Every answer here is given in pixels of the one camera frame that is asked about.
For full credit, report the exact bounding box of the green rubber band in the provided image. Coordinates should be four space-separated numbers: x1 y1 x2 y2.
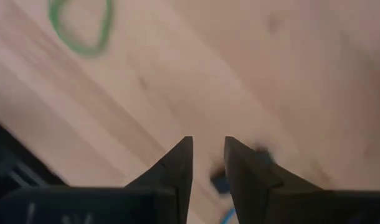
47 0 115 58

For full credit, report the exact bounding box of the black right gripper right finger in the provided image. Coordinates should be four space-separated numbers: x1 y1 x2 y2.
224 135 380 224

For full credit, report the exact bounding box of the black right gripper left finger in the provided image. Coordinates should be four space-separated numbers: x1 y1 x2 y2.
0 135 194 224

